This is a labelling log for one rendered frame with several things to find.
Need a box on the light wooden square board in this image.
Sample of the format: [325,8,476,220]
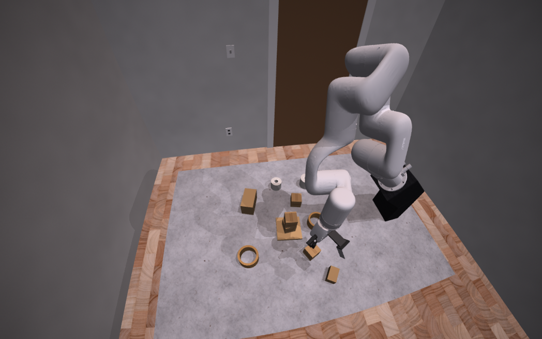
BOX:
[276,217,302,241]

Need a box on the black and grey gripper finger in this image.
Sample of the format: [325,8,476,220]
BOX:
[306,234,317,249]

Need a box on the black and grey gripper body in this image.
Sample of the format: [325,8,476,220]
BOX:
[310,218,337,242]

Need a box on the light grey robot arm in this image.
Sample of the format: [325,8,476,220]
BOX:
[305,43,412,229]

